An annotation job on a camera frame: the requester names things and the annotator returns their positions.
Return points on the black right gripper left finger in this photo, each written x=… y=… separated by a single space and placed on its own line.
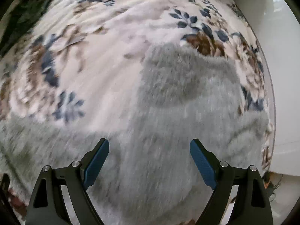
x=47 y=205

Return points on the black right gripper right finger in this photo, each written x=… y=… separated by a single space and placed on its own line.
x=251 y=203

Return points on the grey fluffy fleece pants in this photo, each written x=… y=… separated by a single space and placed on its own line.
x=149 y=176

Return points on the dark green clothing pile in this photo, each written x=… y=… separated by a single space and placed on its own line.
x=21 y=19

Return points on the floral plush bed blanket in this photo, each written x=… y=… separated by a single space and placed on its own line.
x=83 y=54

